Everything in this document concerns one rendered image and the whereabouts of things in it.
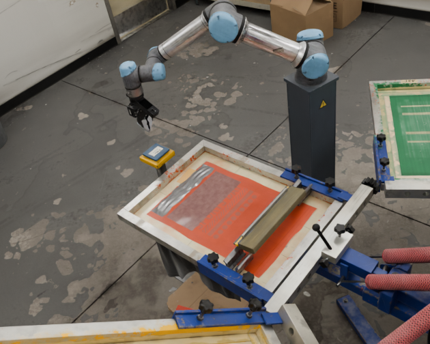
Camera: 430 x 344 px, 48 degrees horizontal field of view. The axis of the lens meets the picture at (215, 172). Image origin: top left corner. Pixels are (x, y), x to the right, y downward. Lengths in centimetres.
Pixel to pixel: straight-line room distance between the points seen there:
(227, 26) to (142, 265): 178
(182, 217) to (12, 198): 231
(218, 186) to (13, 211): 222
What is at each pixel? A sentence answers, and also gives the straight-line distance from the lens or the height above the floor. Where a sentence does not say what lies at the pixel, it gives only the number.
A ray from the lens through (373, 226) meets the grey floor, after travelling 326.
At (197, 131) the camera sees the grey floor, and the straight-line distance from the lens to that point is 415.
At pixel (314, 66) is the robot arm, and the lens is 210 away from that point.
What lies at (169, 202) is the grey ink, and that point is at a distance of 215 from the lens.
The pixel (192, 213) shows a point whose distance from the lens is 208.
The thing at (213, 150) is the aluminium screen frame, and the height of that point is 99.
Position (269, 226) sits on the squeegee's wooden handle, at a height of 106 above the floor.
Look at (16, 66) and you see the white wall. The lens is 527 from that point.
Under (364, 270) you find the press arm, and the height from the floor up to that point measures 104.
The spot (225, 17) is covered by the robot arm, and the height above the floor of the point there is 164.
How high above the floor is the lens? 243
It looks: 41 degrees down
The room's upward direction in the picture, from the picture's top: 12 degrees counter-clockwise
